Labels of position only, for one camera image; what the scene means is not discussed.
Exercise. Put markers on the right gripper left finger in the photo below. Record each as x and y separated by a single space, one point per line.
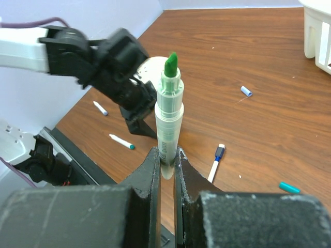
138 206

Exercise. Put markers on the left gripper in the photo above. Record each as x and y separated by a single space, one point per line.
136 101

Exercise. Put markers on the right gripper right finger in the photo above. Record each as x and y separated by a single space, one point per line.
188 210

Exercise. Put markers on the teal white marker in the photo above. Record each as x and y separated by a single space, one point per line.
122 141

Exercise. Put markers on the blue white marker pen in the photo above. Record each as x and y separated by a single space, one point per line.
213 171

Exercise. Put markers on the green pen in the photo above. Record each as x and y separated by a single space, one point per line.
169 111

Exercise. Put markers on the lilac white marker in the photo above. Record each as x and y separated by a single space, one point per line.
101 108

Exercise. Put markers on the teal marker cap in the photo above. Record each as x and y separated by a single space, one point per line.
288 188

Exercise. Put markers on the lilac pen cap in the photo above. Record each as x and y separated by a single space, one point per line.
246 91

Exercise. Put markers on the blue marker cap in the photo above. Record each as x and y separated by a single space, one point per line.
219 152

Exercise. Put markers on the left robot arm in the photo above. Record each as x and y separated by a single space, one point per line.
108 65

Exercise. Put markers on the round cream blue plate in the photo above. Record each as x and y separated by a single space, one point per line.
151 70

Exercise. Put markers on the white plastic dish basket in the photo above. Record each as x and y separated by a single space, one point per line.
317 32

